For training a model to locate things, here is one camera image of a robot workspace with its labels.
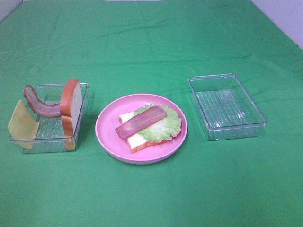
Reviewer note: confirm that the upright toast bread slice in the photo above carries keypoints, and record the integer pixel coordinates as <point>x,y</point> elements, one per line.
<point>70,106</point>

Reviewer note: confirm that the clear left plastic container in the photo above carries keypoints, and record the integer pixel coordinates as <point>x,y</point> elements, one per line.
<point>50,135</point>

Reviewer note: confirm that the streaky bacon strip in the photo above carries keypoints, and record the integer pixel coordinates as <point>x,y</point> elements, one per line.
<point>39,107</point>

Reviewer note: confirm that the green lettuce leaf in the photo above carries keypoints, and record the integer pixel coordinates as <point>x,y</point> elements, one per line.
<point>165,129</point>

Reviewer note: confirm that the clear plastic container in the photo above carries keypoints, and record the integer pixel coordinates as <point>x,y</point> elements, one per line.
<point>225,108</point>
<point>50,135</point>

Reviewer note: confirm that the pink ham strip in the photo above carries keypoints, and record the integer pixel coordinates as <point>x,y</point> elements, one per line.
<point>140,121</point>

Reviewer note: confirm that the toast bread slice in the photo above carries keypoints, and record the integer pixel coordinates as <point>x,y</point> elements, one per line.
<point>70,106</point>
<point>137,142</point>

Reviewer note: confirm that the yellow cheese slice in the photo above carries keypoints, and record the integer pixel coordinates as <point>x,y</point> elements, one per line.
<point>22,126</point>

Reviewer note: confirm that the clear right plastic container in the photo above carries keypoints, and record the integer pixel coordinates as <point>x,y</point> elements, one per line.
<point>225,108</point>

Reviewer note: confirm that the green tablecloth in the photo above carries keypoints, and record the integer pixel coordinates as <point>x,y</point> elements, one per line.
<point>121,48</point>

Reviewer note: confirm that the pink round plate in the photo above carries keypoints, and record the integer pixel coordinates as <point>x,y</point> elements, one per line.
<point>118,148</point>

